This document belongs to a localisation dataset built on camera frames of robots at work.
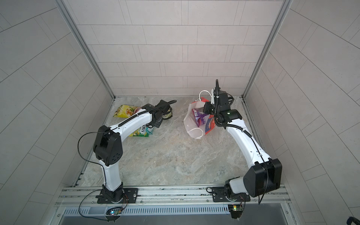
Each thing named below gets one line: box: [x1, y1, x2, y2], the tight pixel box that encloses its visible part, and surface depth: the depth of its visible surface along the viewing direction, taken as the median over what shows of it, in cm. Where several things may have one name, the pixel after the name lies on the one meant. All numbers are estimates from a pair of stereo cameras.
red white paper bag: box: [183, 97, 217, 140], surface depth 93 cm
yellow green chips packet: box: [112, 105, 142, 119], surface depth 104 cm
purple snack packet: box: [191, 108, 209, 128], surface depth 93 cm
